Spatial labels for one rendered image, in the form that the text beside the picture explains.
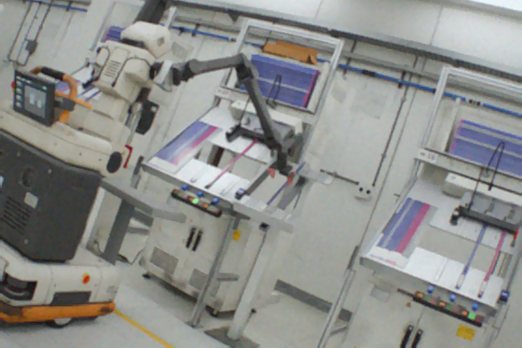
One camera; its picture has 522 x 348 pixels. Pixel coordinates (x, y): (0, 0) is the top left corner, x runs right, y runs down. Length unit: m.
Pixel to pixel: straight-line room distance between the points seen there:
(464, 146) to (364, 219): 1.82
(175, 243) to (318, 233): 1.70
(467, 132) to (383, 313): 1.08
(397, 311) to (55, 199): 1.78
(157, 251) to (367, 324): 1.44
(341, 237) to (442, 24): 2.12
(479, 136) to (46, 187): 2.21
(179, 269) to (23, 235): 1.50
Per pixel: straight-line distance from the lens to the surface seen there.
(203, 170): 3.08
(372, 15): 5.11
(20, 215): 2.11
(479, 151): 2.97
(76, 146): 1.98
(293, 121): 3.24
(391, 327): 2.84
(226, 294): 3.19
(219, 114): 3.52
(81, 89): 4.26
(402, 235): 2.66
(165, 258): 3.44
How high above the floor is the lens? 0.90
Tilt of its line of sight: 3 degrees up
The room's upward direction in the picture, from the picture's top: 21 degrees clockwise
